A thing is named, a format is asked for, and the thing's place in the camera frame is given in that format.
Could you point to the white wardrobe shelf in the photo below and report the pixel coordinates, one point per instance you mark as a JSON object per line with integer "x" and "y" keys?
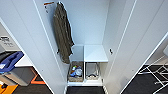
{"x": 95, "y": 52}

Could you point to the white wardrobe body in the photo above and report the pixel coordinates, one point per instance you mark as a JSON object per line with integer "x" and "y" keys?
{"x": 88, "y": 23}

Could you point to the grey clutter on wardrobe bottom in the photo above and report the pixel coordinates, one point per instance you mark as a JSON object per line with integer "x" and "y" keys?
{"x": 76, "y": 71}

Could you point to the white clothes hanger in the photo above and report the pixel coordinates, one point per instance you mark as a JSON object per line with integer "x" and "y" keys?
{"x": 60, "y": 3}

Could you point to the orange and white warning sticker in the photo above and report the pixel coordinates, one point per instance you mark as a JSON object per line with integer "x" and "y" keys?
{"x": 48, "y": 6}

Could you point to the white flat board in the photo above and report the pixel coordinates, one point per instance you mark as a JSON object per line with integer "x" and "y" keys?
{"x": 24, "y": 60}

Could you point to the grey bin body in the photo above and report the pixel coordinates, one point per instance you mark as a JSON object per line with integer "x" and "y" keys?
{"x": 20, "y": 76}

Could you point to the blue bin lid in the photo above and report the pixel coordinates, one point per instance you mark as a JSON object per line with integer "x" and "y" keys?
{"x": 10, "y": 61}

